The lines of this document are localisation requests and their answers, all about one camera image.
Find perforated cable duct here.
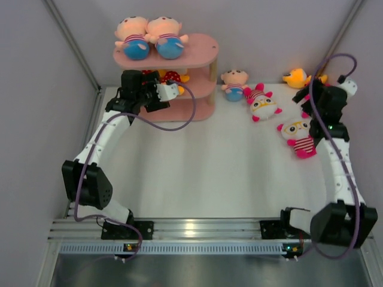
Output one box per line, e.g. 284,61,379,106
60,242,302,255

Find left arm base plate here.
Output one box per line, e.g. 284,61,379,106
101,221,154,240

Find right baby doll blue pants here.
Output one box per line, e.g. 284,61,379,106
145,16,189,60

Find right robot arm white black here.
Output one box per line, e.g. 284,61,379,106
278,76,378,249

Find pink three-tier shelf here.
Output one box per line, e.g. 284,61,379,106
113,33,219,122

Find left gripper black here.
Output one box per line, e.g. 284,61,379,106
135,71,169,112

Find small baby doll on table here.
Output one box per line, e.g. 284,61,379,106
221,69,249,102

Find left baby doll blue pants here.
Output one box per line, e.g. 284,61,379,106
114,16,150,60

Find baby doll blue pants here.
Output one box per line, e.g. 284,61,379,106
145,16,189,60
114,16,150,60

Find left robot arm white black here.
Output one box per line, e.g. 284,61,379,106
62,70,179,239

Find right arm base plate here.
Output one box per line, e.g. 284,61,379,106
259,220,311,240

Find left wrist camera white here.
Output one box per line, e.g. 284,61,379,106
157,84,180,102

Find yellow plush red dotted dress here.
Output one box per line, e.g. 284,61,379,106
141,70,153,75

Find aluminium mounting rail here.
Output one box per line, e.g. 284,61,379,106
47,217,375,240

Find white plush yellow glasses front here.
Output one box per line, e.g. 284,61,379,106
277,118,317,159

